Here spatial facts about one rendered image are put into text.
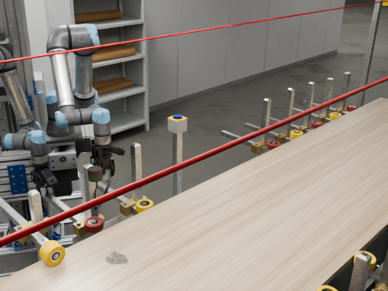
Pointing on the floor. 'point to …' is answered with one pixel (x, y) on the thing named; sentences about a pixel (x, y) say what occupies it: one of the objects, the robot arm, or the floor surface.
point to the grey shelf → (138, 19)
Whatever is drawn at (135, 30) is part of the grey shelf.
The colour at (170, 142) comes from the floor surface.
